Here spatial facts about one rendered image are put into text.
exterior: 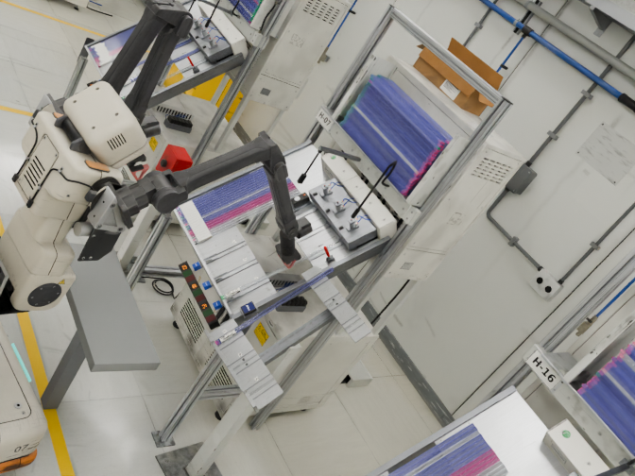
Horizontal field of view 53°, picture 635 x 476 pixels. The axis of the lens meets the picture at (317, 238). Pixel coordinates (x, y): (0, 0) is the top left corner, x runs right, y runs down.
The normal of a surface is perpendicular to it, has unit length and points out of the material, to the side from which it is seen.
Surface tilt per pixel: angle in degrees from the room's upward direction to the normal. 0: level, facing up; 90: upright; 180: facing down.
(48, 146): 82
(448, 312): 90
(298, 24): 90
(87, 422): 0
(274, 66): 90
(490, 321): 90
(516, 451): 44
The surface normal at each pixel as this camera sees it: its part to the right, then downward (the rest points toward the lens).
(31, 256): -0.54, -0.11
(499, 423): -0.12, -0.60
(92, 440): 0.52, -0.74
